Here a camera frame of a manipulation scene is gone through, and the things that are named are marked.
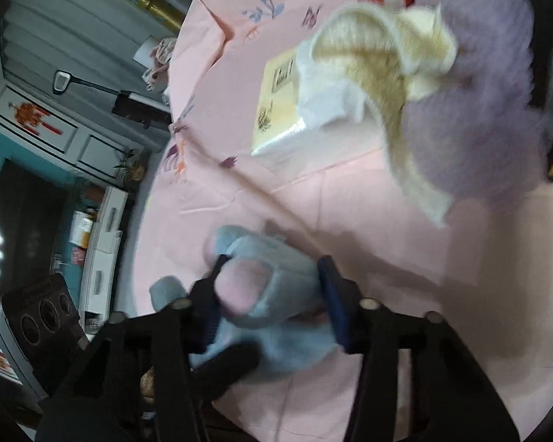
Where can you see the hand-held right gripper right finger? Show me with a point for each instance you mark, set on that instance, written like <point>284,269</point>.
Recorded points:
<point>334,304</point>

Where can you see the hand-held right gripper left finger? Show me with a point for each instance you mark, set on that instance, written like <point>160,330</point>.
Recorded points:
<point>209,322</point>

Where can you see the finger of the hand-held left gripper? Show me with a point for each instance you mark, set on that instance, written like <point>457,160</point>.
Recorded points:
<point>230,370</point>

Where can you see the blue plush toy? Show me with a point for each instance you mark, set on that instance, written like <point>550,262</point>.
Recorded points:
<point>276,285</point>

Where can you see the pink printed tablecloth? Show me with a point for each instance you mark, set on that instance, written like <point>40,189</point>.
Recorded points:
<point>350,221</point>

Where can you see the white cabinet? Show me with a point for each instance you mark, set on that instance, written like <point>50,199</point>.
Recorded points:
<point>103,248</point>

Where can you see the black speaker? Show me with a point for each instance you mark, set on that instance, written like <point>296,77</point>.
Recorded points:
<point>41,322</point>

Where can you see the small potted plant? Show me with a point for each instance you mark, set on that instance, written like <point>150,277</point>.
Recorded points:
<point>131,168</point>

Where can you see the yellow tissue pack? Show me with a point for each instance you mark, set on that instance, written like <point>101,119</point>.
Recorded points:
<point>281,110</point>

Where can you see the black television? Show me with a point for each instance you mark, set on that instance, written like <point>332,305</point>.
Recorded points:
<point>27,221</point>

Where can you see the black stick vacuum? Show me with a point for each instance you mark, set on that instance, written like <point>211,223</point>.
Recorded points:
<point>129,106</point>

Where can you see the yellow terry towel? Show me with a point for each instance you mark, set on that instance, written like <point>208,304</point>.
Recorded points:
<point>378,64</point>

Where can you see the pink frilly cloth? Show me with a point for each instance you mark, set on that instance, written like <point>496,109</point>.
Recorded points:
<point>161,62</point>

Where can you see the white paper sheet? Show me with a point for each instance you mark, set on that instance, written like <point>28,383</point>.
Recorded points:
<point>145,49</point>

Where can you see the red wall ornament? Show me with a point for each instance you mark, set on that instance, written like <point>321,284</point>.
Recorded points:
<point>34,117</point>

